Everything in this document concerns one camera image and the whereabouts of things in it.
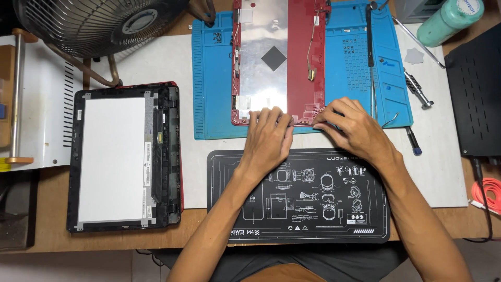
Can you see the person's left hand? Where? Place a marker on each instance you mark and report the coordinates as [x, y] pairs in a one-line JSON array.
[[266, 145]]

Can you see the person's right hand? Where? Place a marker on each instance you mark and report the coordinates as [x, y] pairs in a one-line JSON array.
[[356, 131]]

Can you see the red laptop lid cover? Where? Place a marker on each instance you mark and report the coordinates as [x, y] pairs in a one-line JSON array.
[[305, 58]]

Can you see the silver tweezers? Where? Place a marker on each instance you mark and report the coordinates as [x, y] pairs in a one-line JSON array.
[[374, 94]]

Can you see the black tool with blue tip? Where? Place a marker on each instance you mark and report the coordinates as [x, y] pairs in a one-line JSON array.
[[413, 140]]

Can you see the silver knurled screwdriver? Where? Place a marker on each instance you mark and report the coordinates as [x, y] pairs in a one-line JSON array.
[[415, 87]]

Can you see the white table sheet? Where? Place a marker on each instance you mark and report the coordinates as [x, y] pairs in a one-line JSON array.
[[430, 156]]

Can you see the group of small black screws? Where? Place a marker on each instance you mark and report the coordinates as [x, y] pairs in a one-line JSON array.
[[349, 46], [217, 37]]

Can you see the blue silicone repair mat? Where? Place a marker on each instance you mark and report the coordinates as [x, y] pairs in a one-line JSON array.
[[211, 78]]

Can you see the black printed work mat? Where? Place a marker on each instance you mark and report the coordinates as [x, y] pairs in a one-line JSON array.
[[352, 219]]

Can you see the grey opening pick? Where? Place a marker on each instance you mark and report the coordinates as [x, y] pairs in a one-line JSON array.
[[414, 56]]

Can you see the black spudger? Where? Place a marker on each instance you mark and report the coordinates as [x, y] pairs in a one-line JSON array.
[[369, 35]]

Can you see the long thin metal rod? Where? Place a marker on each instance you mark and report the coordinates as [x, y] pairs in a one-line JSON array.
[[420, 43]]

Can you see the black vented metal device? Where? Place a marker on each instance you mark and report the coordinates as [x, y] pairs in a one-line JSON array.
[[477, 98]]

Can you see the person's brown shorts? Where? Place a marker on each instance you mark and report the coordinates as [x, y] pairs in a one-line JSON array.
[[281, 274]]

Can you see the person's grey shirt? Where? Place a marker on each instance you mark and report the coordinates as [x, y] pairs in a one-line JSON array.
[[352, 262]]

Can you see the teal bottle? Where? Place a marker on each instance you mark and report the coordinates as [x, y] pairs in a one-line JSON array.
[[450, 21]]

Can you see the laptop display panel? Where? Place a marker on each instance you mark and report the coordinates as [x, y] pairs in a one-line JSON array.
[[111, 156]]

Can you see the metal grille fan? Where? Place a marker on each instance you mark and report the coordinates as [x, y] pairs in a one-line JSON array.
[[78, 23]]

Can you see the white metal machine with roller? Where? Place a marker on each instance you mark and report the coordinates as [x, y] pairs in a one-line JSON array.
[[43, 117]]

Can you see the dark grey box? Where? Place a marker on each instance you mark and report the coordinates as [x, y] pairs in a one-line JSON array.
[[19, 219]]

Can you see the black and red laptop frame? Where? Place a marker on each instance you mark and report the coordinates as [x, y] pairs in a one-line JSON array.
[[170, 156]]

